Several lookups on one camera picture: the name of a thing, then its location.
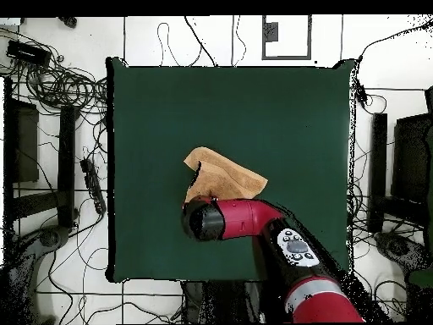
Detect tan terry towel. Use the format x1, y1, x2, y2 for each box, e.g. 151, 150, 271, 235
183, 146, 269, 204

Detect dark green tablecloth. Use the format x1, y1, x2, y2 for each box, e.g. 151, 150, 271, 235
105, 56, 356, 284

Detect black power strip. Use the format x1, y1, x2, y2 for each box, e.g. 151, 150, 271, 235
79, 157, 107, 216

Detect small grey square plate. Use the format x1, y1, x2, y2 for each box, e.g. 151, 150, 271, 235
263, 21, 279, 42

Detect black plug adapter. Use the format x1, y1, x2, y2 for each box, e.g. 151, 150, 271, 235
354, 84, 369, 109

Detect grey stand base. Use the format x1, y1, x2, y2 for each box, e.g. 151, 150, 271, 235
3, 224, 74, 324
373, 231, 430, 272

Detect green rounded object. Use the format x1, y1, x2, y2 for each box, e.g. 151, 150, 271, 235
407, 267, 433, 289

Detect black rectangular box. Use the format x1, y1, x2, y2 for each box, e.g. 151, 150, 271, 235
5, 39, 52, 67

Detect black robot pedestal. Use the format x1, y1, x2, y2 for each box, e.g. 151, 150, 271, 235
181, 280, 265, 324

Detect grey rectangular floor frame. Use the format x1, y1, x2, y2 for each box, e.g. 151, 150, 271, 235
260, 14, 313, 61

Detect thick black cable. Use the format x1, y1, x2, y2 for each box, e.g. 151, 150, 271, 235
183, 14, 217, 68

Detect black frame stand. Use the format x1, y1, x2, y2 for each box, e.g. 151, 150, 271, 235
3, 76, 81, 234
366, 85, 433, 234

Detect thin looped black cable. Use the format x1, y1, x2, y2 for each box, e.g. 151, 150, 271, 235
156, 21, 204, 68

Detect black cable tangle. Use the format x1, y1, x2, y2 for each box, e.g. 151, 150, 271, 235
0, 26, 109, 116

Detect long black cable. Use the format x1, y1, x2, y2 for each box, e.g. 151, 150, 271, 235
356, 16, 433, 63

